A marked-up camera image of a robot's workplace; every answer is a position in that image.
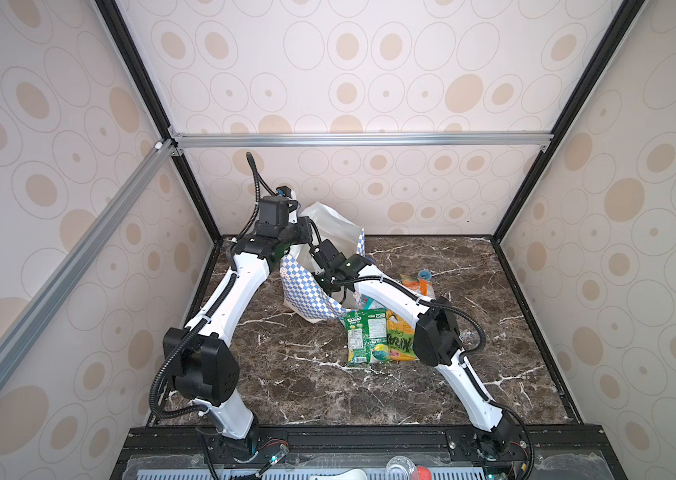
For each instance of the red cap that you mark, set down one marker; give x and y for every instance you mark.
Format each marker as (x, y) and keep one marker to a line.
(423, 473)

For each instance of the left slanted aluminium rail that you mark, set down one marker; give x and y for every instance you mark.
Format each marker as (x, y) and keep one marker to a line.
(35, 317)

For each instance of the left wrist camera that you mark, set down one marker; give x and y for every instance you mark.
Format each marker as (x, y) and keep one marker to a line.
(286, 196)

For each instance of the orange Fox's candy packet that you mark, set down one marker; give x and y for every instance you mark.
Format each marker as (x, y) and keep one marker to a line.
(418, 285)

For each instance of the horizontal aluminium rail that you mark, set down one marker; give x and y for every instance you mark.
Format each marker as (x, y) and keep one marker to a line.
(394, 139)

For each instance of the teal mint blossom packet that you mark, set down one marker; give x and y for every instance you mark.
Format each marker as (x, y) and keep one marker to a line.
(366, 303)

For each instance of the green Fox's candy packet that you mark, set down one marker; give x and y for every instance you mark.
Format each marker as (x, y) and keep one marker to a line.
(367, 337)

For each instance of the yellow green snack packet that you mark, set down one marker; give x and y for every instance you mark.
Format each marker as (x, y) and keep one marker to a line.
(400, 338)

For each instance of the clear plastic bottle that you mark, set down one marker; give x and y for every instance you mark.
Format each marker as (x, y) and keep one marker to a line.
(401, 468)

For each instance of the blue checkered paper bag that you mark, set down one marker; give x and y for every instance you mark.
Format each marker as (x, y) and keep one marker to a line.
(301, 290)

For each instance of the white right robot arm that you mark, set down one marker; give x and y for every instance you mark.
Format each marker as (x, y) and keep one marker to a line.
(444, 337)

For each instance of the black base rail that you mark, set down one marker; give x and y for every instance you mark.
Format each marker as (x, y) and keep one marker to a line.
(325, 452)

